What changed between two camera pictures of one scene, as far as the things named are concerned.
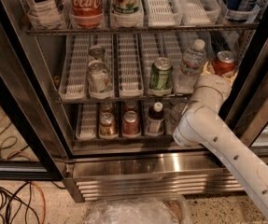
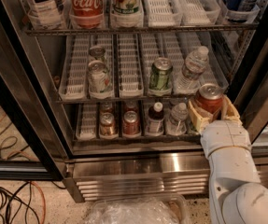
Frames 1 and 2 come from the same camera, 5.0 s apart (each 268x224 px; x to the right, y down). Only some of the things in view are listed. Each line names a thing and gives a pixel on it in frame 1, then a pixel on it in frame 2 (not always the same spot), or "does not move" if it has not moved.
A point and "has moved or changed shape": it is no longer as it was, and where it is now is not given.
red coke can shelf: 224,63 has moved or changed shape
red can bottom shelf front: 131,124 does not move
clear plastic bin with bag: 137,208 does not move
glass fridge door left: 16,148 does not move
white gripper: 214,80 → 225,136
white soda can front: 100,81 does not move
